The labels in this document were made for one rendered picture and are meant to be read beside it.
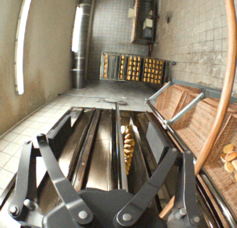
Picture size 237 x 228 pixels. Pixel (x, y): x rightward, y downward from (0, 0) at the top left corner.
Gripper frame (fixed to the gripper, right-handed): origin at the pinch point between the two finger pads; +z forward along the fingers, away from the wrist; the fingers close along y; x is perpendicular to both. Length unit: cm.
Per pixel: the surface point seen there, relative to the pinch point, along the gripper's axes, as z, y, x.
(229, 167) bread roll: 19, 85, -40
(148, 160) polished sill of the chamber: 51, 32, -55
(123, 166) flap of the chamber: 31, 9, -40
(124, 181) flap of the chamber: 20.8, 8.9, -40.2
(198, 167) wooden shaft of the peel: 4.8, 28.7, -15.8
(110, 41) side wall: 503, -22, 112
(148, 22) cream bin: 434, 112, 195
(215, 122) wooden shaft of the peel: 5.9, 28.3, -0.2
